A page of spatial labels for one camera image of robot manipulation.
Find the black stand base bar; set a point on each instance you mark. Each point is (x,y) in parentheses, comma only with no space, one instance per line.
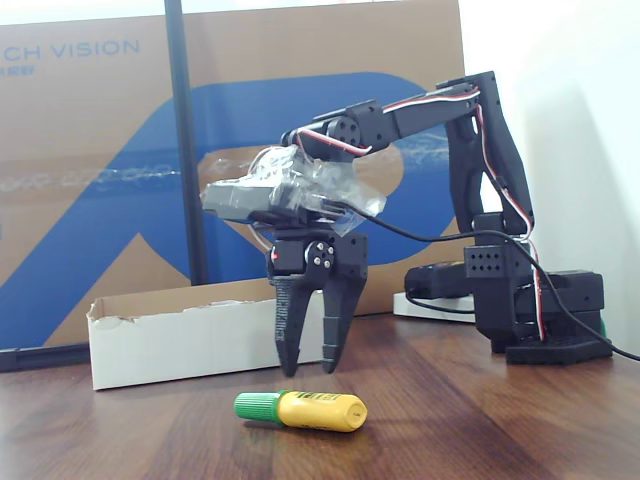
(40,357)

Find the green table clamp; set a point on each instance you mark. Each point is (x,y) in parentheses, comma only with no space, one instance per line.
(602,327)

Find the black stand pole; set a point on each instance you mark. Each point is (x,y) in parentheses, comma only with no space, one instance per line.
(182,125)

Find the white cardboard box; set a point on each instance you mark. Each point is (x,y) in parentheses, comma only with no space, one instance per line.
(200,345)

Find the plastic-wrapped black wrist camera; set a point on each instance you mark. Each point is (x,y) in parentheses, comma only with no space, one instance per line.
(235,197)

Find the black power adapter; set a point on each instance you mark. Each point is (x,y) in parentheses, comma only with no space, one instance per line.
(435,280)

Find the large brown blue-printed carton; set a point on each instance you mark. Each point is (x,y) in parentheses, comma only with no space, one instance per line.
(100,125)

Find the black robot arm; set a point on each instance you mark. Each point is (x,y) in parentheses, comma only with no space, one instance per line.
(500,150)

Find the white power strip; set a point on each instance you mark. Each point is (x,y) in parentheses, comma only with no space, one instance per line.
(415,312)

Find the yellow plastic cylinder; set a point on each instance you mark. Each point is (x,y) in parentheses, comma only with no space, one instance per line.
(320,412)

